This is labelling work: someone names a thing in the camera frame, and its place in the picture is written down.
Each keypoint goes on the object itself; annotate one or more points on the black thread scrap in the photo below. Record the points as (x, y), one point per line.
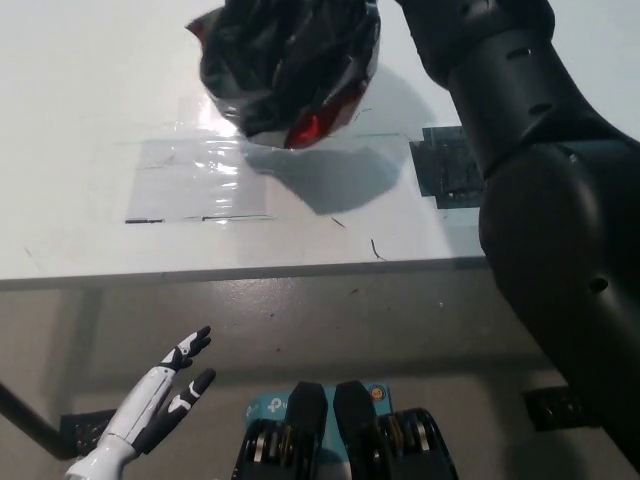
(339, 222)
(364, 111)
(374, 247)

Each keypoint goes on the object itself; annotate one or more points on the teal router box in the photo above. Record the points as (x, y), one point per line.
(265, 410)

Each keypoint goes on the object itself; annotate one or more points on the black tape patch on table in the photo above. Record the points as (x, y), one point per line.
(440, 165)

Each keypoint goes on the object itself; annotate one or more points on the clear tape patch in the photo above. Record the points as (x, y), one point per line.
(175, 185)

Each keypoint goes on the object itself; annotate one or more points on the black table leg bar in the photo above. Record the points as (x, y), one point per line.
(30, 420)

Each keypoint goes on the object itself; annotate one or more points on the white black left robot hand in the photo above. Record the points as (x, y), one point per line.
(145, 400)

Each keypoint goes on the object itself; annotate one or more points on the black grey plastic shopping bag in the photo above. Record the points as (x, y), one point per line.
(280, 65)

